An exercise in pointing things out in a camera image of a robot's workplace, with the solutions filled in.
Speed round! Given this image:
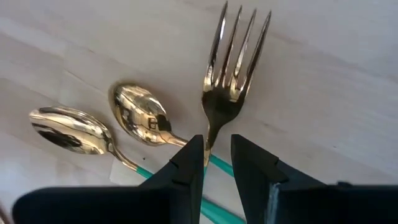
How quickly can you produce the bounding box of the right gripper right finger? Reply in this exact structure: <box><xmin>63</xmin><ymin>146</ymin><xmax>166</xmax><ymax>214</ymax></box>
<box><xmin>231</xmin><ymin>134</ymin><xmax>398</xmax><ymax>224</ymax></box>

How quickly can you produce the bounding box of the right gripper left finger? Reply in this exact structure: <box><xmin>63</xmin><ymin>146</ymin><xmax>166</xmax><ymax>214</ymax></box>
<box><xmin>12</xmin><ymin>134</ymin><xmax>205</xmax><ymax>224</ymax></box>

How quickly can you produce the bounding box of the gold spoon green handle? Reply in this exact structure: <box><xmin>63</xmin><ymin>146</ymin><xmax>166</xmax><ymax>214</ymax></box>
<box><xmin>28</xmin><ymin>106</ymin><xmax>246</xmax><ymax>224</ymax></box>
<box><xmin>111</xmin><ymin>83</ymin><xmax>234</xmax><ymax>178</ymax></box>

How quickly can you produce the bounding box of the gold fork green handle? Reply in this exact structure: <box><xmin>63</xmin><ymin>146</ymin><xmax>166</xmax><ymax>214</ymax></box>
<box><xmin>201</xmin><ymin>1</ymin><xmax>272</xmax><ymax>175</ymax></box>

